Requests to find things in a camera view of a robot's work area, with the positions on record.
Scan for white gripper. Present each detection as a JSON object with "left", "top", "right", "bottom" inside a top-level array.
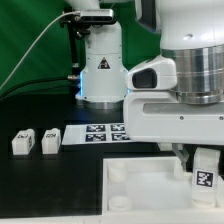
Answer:
[{"left": 123, "top": 91, "right": 224, "bottom": 170}]

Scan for white square tabletop tray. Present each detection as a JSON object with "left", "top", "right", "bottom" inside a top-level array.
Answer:
[{"left": 102, "top": 157, "right": 224, "bottom": 213}]

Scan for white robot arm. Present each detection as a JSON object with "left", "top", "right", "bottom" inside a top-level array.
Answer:
[{"left": 66, "top": 0, "right": 224, "bottom": 153}]

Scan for white sheet with AprilTags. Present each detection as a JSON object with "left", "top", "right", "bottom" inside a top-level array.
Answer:
[{"left": 62, "top": 123, "right": 130, "bottom": 146}]

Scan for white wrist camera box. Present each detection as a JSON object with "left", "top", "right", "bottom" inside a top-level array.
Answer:
[{"left": 125, "top": 55, "right": 177, "bottom": 92}]

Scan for black cables on table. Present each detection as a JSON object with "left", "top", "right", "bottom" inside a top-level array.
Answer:
[{"left": 0, "top": 75, "right": 81, "bottom": 101}]

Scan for grey camera on stand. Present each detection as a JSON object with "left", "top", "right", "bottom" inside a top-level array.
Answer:
[{"left": 60, "top": 9, "right": 116, "bottom": 25}]

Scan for black camera stand pole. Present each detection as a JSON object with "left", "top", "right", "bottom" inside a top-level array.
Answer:
[{"left": 67, "top": 23, "right": 80, "bottom": 76}]

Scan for white camera cable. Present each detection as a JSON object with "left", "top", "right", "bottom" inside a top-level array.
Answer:
[{"left": 0, "top": 10, "right": 81, "bottom": 91}]

